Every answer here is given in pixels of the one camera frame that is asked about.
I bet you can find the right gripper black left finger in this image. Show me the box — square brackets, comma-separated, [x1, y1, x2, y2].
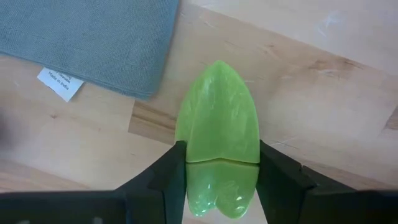
[115, 140, 188, 224]

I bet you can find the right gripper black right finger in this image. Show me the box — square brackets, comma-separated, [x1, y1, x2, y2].
[255, 139, 358, 224]

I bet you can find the white cloth label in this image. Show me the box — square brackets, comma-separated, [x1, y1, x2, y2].
[37, 67, 85, 103]

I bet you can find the grey folded cloth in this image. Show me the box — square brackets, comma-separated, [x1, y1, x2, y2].
[0, 0, 180, 100]

